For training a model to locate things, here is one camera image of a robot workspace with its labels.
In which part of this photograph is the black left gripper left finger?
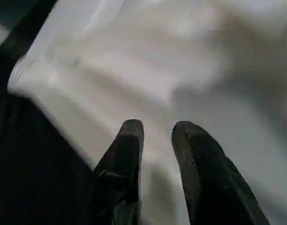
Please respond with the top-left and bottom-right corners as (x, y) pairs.
(91, 119), (144, 225)

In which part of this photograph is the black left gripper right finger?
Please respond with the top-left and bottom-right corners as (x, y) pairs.
(172, 120), (271, 225)

